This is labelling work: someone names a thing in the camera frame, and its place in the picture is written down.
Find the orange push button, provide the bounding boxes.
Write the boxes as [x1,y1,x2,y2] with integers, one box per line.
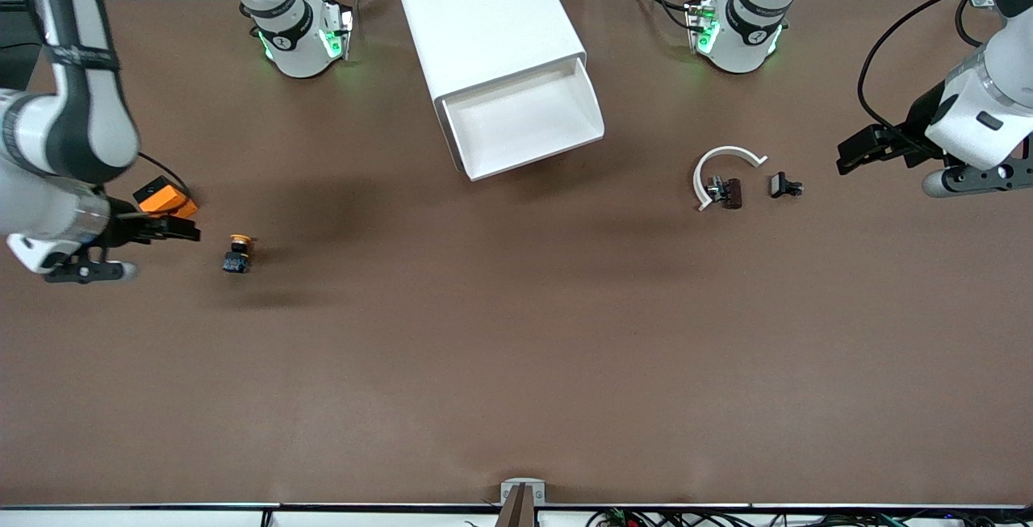
[222,233,254,275]

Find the white plastic drawer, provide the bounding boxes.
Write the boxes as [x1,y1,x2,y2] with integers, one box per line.
[437,57,606,182]

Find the white drawer cabinet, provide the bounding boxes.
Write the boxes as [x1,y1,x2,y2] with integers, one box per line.
[390,0,588,108]

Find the orange and black box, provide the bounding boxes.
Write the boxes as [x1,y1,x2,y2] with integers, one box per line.
[133,175,201,220]

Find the white curved plastic piece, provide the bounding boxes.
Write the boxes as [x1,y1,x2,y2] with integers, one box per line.
[692,145,769,212]

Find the brown table mat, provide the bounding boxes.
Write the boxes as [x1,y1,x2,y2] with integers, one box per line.
[0,0,1033,508]

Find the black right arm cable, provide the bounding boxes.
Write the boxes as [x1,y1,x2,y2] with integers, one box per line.
[136,151,193,201]

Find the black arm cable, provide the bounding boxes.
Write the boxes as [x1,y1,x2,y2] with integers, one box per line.
[857,0,990,148]
[136,151,193,201]

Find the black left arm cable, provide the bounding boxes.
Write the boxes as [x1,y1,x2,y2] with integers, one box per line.
[857,0,990,148]

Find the white table edge rail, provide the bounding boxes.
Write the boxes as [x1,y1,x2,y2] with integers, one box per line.
[0,503,1033,527]

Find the black cable bundle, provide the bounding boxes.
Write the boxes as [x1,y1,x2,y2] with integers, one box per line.
[585,508,1033,527]

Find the grey metal bracket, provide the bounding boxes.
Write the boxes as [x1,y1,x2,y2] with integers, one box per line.
[500,479,546,505]

